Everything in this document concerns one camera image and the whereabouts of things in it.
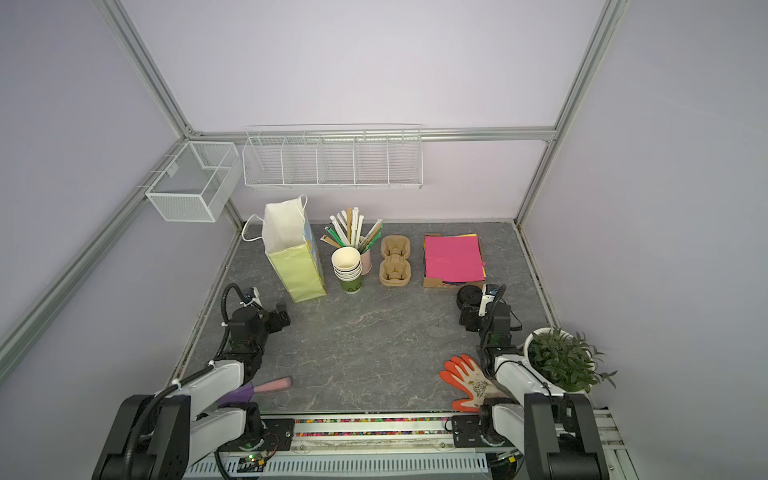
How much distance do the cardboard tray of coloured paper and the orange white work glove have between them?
25 centimetres

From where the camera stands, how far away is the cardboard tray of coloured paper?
1.01 meters

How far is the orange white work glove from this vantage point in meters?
0.78
